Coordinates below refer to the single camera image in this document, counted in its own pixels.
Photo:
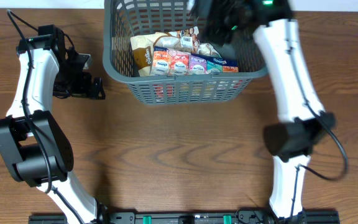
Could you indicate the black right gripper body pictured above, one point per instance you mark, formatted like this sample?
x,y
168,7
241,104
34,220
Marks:
x,y
235,17

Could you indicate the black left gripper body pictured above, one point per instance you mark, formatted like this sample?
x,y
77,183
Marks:
x,y
70,77

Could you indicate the PanTree snack bag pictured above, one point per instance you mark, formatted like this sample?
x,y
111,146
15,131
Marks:
x,y
207,49
143,46

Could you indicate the orange spaghetti packet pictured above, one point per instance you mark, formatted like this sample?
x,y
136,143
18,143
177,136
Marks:
x,y
196,88

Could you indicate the Kleenex tissue multipack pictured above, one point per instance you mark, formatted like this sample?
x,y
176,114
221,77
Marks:
x,y
177,63

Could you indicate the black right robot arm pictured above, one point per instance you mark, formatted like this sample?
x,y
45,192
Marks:
x,y
302,117

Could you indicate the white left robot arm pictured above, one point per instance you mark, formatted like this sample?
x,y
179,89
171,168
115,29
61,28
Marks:
x,y
33,146

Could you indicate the grey plastic lattice basket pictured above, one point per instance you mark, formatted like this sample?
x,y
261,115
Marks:
x,y
124,19

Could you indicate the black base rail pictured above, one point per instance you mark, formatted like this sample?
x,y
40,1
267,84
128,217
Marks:
x,y
239,217

